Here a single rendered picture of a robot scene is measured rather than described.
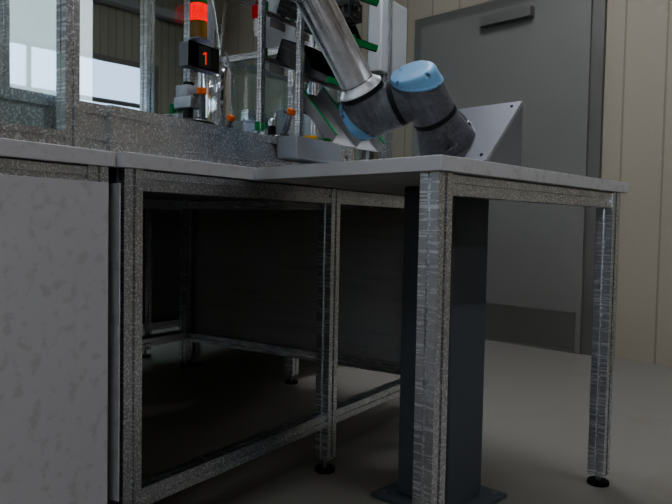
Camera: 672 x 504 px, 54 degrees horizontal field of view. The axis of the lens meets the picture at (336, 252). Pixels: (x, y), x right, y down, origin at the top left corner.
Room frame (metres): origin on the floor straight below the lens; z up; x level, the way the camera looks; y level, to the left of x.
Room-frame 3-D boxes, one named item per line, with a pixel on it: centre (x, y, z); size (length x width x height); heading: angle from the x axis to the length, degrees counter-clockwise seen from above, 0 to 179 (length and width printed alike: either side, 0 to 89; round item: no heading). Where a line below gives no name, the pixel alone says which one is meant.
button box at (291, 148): (1.84, 0.08, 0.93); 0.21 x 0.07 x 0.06; 146
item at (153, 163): (2.28, 0.58, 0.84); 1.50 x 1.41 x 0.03; 146
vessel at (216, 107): (2.98, 0.54, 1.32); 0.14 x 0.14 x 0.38
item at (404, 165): (1.77, -0.25, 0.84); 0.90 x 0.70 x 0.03; 136
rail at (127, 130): (1.72, 0.24, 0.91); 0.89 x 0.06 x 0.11; 146
